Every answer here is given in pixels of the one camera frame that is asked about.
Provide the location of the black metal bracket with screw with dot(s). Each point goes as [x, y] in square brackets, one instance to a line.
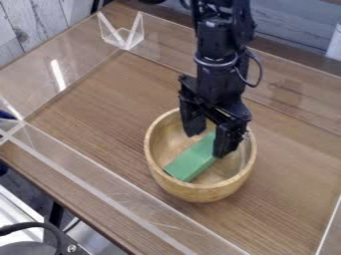
[60, 239]

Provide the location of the clear acrylic tray wall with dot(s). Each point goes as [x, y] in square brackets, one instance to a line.
[86, 92]

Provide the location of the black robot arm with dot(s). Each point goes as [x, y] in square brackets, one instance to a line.
[223, 28]

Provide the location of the brown wooden bowl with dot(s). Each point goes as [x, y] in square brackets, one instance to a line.
[220, 179]

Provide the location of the green rectangular block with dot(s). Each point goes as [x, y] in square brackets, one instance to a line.
[192, 159]

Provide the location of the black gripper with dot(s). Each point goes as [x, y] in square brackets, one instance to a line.
[209, 98]

